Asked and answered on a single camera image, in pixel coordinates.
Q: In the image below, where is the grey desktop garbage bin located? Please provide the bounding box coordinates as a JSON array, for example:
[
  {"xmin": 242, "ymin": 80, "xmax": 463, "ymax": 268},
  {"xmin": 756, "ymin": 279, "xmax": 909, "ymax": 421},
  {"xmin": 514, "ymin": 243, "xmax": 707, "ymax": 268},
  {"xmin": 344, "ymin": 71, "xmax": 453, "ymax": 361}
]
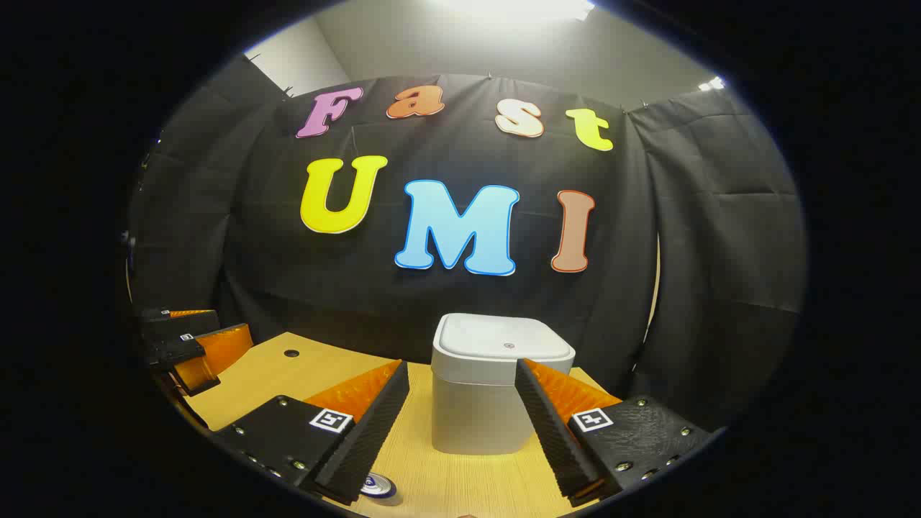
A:
[{"xmin": 430, "ymin": 313, "xmax": 576, "ymax": 455}]

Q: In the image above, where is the blue pop can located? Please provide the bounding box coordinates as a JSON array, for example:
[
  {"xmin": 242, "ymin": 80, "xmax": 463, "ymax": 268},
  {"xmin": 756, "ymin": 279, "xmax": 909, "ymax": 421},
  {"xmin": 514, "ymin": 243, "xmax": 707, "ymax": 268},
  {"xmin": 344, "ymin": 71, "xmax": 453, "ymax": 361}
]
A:
[{"xmin": 360, "ymin": 473, "xmax": 398, "ymax": 502}]

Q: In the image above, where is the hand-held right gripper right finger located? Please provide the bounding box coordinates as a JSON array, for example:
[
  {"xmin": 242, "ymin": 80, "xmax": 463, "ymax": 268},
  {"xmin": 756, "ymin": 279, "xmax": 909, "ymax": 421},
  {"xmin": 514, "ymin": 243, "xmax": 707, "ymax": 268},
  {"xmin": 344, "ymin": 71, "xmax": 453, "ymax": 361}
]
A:
[{"xmin": 514, "ymin": 358, "xmax": 713, "ymax": 508}]

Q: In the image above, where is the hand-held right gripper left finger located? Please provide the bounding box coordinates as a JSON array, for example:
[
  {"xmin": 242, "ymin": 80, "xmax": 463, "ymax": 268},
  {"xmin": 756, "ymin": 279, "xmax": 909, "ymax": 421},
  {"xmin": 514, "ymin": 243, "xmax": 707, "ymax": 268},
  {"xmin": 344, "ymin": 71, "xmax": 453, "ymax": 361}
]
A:
[{"xmin": 209, "ymin": 360, "xmax": 411, "ymax": 506}]

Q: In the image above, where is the wooden desktop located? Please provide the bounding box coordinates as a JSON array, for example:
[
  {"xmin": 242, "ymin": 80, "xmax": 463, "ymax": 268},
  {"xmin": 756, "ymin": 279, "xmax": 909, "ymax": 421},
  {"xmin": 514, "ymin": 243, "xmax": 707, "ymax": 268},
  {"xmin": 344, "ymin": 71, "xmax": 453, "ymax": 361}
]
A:
[{"xmin": 183, "ymin": 331, "xmax": 627, "ymax": 518}]

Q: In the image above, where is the large ceiling light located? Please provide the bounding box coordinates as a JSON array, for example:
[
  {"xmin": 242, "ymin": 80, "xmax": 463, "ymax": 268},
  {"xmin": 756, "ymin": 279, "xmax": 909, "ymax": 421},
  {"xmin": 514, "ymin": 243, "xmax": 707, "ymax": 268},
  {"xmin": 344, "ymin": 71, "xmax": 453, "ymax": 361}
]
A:
[{"xmin": 432, "ymin": 0, "xmax": 595, "ymax": 21}]

